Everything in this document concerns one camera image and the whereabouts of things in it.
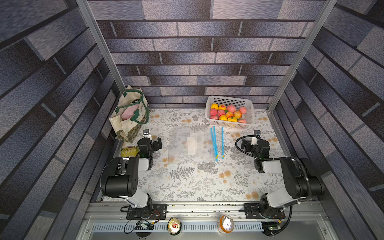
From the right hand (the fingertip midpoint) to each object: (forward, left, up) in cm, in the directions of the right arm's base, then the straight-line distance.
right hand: (250, 137), depth 95 cm
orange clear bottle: (-47, +22, +4) cm, 52 cm away
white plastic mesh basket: (+24, +11, -1) cm, 26 cm away
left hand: (-1, +64, +2) cm, 64 cm away
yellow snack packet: (-11, +78, 0) cm, 79 cm away
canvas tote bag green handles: (+8, +75, +15) cm, 77 cm away
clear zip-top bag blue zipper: (-2, +42, -5) cm, 42 cm away
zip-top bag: (+3, +20, -7) cm, 22 cm away
